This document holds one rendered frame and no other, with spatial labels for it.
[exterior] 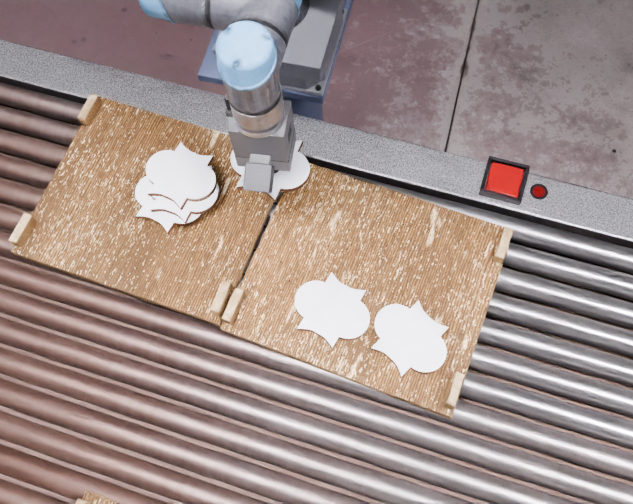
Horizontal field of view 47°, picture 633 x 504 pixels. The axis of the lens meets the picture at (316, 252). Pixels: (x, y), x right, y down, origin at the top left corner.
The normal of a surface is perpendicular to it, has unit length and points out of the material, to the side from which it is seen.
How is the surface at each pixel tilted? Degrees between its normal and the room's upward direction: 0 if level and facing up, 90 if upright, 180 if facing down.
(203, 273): 0
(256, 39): 0
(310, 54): 1
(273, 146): 90
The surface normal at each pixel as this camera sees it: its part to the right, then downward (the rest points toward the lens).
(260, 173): -0.11, 0.08
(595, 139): -0.04, -0.38
